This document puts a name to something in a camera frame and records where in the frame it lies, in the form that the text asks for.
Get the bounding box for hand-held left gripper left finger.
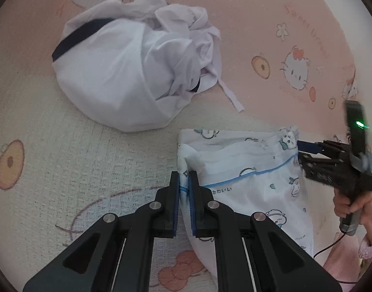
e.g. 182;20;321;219
23;171;180;292

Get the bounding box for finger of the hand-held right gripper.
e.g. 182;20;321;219
297;139;347;156
298;155;351;187

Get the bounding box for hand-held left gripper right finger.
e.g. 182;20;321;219
188;171;341;292

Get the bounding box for white cartoon print shorts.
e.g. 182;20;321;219
177;125;315;278

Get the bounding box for person's right hand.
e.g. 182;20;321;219
332;188;372;229

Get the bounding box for pink fleece clothing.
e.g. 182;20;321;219
324;213;372;284

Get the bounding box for pink cat print blanket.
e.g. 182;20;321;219
0;0;372;292

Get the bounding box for crumpled white garment navy trim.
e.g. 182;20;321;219
52;0;245;133

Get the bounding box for black cable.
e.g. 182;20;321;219
313;234;363;284

